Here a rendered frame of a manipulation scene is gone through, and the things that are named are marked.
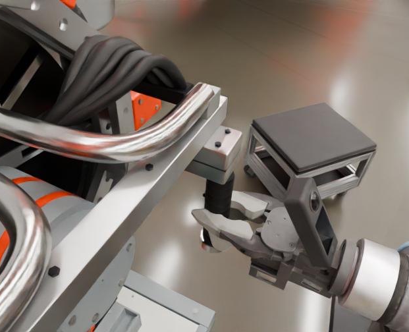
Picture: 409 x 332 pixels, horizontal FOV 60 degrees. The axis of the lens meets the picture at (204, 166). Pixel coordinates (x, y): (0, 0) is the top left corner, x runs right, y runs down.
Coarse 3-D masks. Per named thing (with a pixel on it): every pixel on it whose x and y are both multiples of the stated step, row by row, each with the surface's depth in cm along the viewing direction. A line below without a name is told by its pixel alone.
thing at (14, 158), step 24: (0, 24) 46; (0, 48) 57; (24, 48) 53; (48, 48) 50; (0, 72) 64; (24, 72) 50; (48, 72) 57; (0, 96) 49; (24, 96) 65; (48, 96) 62; (0, 144) 73; (24, 144) 54; (24, 168) 71; (48, 168) 69; (72, 168) 67; (72, 192) 67
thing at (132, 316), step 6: (126, 312) 106; (132, 312) 104; (126, 318) 105; (132, 318) 105; (138, 318) 104; (120, 324) 104; (126, 324) 104; (132, 324) 102; (138, 324) 106; (120, 330) 102; (126, 330) 103; (132, 330) 103
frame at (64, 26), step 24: (0, 0) 32; (24, 0) 34; (48, 0) 37; (24, 24) 40; (48, 24) 38; (72, 24) 41; (72, 48) 43; (96, 120) 59; (120, 120) 57; (120, 168) 64; (96, 192) 65
